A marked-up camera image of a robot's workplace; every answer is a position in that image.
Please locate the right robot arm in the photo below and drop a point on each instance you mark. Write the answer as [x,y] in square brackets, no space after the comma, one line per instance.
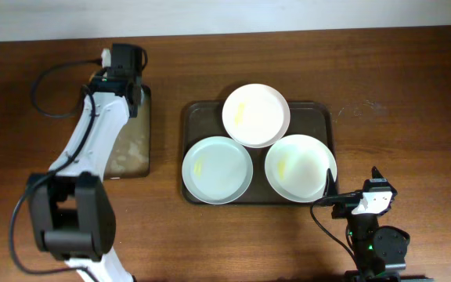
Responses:
[378,251]

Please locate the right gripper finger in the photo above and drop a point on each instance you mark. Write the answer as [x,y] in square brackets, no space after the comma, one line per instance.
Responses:
[330,188]
[376,173]

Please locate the white top plate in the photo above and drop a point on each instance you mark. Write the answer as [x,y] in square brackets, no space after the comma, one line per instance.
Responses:
[256,115]

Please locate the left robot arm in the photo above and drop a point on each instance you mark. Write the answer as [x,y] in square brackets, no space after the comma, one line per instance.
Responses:
[71,215]

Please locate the pale blue plate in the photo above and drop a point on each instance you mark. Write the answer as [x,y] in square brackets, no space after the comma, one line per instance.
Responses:
[217,170]

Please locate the white plate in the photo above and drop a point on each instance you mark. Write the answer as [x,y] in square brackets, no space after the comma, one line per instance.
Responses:
[256,115]
[297,167]

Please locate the dark brown serving tray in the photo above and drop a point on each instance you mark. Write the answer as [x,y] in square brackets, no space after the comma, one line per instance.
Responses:
[204,119]

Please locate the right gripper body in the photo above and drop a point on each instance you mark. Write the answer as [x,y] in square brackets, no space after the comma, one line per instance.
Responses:
[344,210]

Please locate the black soapy water tub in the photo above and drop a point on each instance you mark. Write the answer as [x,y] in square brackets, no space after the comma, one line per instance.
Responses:
[130,156]

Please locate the white right plate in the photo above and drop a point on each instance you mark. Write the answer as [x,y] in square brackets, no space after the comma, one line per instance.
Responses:
[297,167]

